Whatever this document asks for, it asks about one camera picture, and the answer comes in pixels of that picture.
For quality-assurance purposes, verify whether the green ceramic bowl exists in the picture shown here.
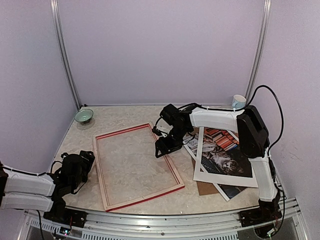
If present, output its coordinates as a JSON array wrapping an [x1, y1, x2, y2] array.
[[74, 109, 94, 124]]

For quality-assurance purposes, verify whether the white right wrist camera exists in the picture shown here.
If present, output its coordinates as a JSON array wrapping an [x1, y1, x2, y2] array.
[[152, 125, 170, 137]]

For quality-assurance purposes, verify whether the cat and books photo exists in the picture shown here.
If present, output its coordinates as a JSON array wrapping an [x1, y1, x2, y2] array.
[[193, 127, 258, 201]]

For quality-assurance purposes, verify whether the round swirl pattern plate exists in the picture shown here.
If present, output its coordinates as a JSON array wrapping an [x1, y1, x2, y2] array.
[[219, 105, 233, 110]]

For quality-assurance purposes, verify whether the brown frame backing board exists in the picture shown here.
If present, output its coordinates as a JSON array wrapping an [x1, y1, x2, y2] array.
[[191, 157, 226, 196]]

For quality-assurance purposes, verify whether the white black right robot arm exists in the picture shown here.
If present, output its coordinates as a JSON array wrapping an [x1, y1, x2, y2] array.
[[152, 102, 284, 222]]

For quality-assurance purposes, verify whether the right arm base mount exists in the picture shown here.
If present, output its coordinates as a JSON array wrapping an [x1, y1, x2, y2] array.
[[239, 190, 283, 227]]

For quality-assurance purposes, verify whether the white mat board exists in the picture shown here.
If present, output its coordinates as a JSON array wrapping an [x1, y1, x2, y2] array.
[[184, 127, 258, 188]]

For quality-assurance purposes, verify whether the red wooden picture frame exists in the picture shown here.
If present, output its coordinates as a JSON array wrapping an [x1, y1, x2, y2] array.
[[92, 121, 186, 213]]

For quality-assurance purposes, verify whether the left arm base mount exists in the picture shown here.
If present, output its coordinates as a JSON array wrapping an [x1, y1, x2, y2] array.
[[43, 202, 88, 228]]

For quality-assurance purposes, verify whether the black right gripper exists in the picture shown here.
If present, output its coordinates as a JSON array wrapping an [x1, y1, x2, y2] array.
[[155, 125, 189, 158]]

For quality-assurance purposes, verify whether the aluminium enclosure frame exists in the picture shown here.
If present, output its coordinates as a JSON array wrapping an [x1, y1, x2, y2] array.
[[23, 0, 307, 240]]

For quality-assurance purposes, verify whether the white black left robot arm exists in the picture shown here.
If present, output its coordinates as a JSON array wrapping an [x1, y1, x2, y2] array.
[[0, 150, 95, 223]]

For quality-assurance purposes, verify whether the light blue ceramic mug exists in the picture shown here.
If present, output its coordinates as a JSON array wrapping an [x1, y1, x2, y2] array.
[[231, 94, 247, 109]]

